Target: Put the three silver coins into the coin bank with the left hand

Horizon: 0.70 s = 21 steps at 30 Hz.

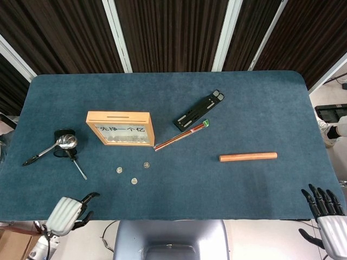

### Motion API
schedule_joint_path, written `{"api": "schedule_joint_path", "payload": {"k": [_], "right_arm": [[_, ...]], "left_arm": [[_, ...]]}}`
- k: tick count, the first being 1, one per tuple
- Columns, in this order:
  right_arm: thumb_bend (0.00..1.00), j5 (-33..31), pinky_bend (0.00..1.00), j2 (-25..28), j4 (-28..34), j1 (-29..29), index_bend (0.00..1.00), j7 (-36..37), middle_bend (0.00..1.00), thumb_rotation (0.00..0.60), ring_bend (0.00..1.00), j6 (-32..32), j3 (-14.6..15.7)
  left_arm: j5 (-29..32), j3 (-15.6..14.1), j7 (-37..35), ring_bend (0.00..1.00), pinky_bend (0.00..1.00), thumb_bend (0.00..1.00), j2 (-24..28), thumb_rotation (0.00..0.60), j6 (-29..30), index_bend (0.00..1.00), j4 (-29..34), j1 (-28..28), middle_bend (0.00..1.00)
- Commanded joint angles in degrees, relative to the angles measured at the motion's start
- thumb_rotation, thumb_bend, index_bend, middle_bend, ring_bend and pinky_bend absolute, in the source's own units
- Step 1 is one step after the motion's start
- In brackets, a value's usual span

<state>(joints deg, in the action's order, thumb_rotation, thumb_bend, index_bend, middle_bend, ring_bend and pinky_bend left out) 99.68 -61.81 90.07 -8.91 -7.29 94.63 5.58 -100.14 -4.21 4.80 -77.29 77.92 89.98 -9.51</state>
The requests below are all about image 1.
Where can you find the black round base tool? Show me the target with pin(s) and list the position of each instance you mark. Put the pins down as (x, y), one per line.
(57, 133)

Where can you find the blue table cloth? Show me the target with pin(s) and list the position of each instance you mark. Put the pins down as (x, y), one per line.
(189, 189)

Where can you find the silver coin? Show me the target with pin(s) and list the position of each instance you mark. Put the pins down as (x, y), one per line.
(119, 170)
(134, 181)
(146, 164)

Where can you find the wooden rolling pin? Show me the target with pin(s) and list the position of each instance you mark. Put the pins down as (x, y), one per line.
(248, 157)

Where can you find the black case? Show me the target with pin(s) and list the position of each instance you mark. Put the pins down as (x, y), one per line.
(329, 112)

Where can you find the wooden coin box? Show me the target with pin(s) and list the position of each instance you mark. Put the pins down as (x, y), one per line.
(119, 116)

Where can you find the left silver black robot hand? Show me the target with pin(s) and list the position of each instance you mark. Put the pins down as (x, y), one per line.
(65, 214)

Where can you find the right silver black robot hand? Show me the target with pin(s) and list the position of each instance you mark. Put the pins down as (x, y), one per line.
(333, 233)

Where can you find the black folding stand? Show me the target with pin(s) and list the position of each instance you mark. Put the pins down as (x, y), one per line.
(195, 111)

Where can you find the cardboard box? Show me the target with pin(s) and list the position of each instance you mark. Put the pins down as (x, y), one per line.
(11, 246)

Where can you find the person leg black sock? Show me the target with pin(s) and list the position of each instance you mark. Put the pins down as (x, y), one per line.
(342, 124)

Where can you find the black metal frame bar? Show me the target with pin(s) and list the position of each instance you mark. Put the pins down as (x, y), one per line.
(8, 120)

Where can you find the white partition post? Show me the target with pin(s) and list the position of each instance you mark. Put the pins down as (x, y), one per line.
(267, 35)
(116, 35)
(16, 58)
(226, 38)
(330, 70)

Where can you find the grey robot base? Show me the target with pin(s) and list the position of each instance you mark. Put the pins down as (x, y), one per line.
(173, 233)

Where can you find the white sneaker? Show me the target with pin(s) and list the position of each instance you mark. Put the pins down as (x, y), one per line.
(323, 127)

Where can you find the red-brown packaged chopsticks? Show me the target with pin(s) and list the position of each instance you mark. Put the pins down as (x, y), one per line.
(179, 137)

